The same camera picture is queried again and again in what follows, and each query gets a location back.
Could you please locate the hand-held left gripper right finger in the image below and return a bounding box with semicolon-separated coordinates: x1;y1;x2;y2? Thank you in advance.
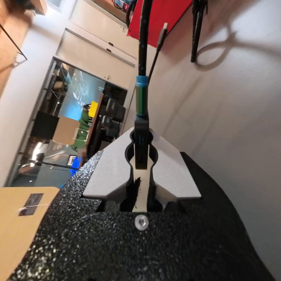
149;128;202;200

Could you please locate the black screen panel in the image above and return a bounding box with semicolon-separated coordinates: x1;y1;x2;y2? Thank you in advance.
30;111;60;139

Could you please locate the black tripod stand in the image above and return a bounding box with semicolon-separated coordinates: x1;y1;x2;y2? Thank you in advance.
31;153;73;170

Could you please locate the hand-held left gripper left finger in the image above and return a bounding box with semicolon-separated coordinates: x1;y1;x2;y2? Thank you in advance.
82;127;135;200

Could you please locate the small tan board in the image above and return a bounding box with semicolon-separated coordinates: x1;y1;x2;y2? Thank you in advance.
53;116;81;145

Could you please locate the black hard case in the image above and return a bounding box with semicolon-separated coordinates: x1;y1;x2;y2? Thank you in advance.
105;98;126;121
101;115;120;137

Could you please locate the black hdmi cable green plug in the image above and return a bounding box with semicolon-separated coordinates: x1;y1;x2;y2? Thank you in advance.
135;0;153;116

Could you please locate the thick black cable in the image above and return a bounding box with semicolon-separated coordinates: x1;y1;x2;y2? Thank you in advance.
191;0;208;63

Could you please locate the black metal frame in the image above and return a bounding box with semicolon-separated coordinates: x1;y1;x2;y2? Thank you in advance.
0;24;28;67

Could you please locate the black usb hub adapter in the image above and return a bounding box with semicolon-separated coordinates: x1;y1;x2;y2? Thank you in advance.
134;114;151;170

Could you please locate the thin black cable grey plug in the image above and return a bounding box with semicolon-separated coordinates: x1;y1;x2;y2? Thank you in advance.
148;23;169;85

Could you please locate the white door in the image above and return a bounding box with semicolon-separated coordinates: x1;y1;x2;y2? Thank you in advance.
55;28;137;68
69;0;142;58

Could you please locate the wooden board with black label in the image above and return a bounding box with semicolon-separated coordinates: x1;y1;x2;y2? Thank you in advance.
0;187;60;281

